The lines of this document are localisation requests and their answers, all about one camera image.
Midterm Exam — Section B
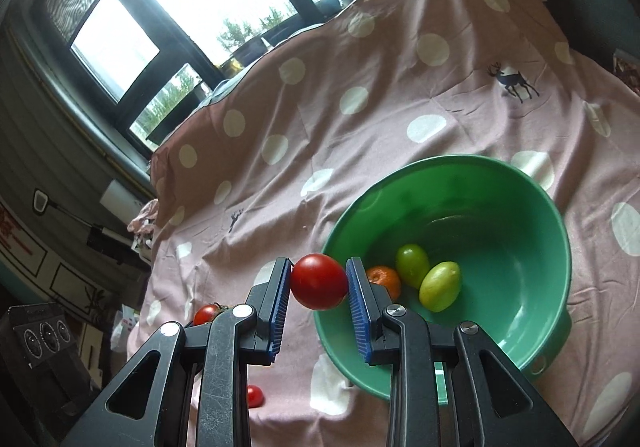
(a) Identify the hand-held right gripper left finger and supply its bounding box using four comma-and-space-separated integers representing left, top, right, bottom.
60, 256, 293, 447

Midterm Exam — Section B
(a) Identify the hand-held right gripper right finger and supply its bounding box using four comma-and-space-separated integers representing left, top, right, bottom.
345, 256, 580, 447

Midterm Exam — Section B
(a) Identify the orange mandarin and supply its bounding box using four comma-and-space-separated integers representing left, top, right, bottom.
366, 265, 402, 300

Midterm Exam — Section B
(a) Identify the green jujube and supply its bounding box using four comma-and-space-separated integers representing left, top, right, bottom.
418, 261, 461, 313
396, 243, 431, 289

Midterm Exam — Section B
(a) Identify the green plastic bowl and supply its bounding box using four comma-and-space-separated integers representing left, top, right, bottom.
313, 154, 573, 403

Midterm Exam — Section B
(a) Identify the red tomato with stem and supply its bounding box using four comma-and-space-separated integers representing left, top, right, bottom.
193, 303, 223, 326

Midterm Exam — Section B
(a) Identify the white plastic bag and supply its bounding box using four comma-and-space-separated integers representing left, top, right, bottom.
107, 307, 138, 353

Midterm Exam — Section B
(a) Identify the crumpled floral cloth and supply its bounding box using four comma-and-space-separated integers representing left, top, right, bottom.
127, 199, 161, 253

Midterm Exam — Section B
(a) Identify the pink polka dot blanket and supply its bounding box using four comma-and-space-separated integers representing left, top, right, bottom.
125, 0, 640, 447

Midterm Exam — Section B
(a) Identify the dark planter pot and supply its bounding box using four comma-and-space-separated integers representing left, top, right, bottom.
220, 34, 273, 72

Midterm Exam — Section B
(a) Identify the red wall poster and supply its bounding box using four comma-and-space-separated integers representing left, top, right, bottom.
0, 207, 36, 278

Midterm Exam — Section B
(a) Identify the black wall device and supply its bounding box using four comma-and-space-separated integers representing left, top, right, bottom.
86, 224, 136, 253

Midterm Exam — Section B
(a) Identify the white wall box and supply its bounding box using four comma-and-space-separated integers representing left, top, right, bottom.
100, 179, 141, 222

